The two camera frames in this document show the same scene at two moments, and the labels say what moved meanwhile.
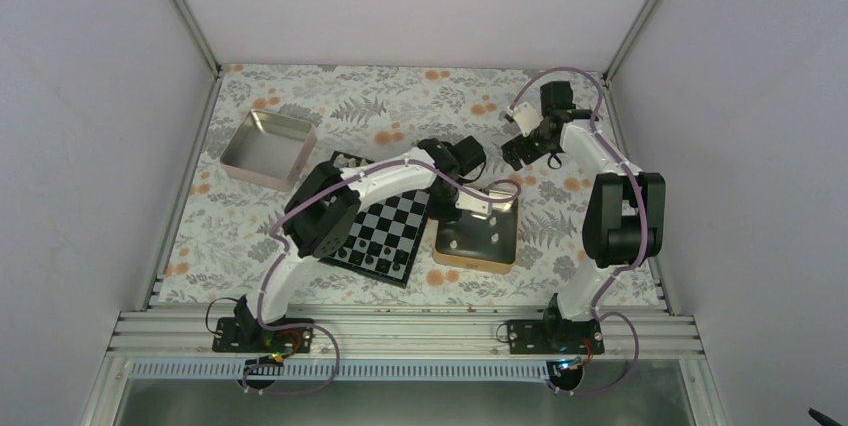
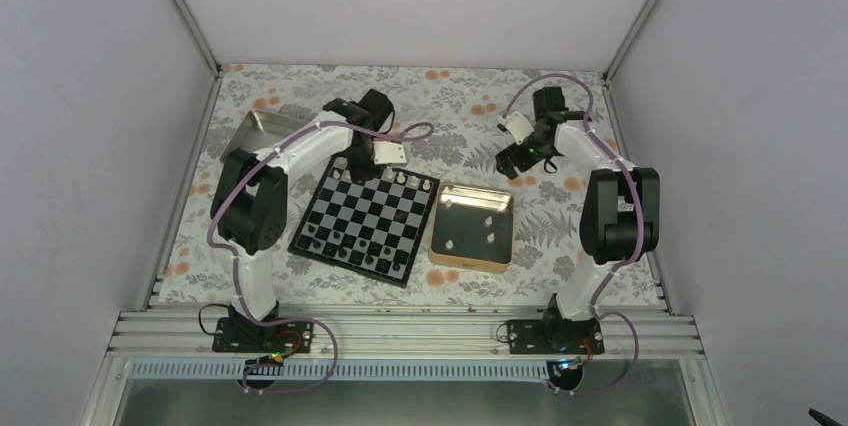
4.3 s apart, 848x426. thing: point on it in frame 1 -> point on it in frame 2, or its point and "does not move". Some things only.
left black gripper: (439, 214) -> (360, 174)
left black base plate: (247, 335) does not move
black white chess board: (384, 241) does not move
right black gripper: (511, 156) does not move
